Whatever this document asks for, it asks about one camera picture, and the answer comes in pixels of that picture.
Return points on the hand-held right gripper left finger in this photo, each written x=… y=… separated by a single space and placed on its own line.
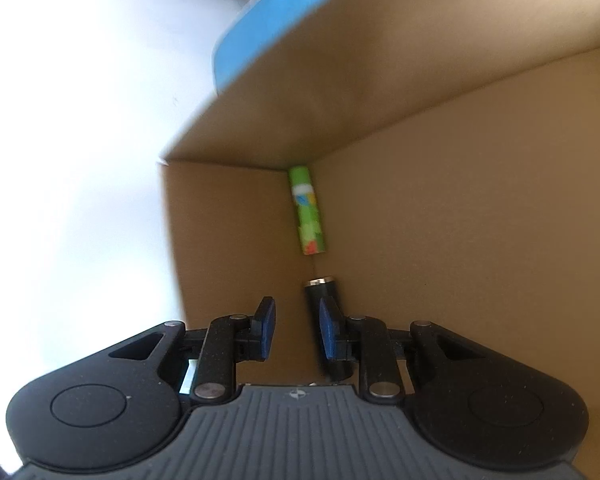
x=266 y=331

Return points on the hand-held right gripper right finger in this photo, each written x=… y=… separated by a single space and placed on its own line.
x=328 y=331

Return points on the black cylinder with metal cap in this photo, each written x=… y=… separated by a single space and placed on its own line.
x=314 y=295

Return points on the brown cardboard box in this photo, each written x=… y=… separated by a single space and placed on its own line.
x=430 y=170

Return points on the green printed tube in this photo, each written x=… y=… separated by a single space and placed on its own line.
x=307 y=210

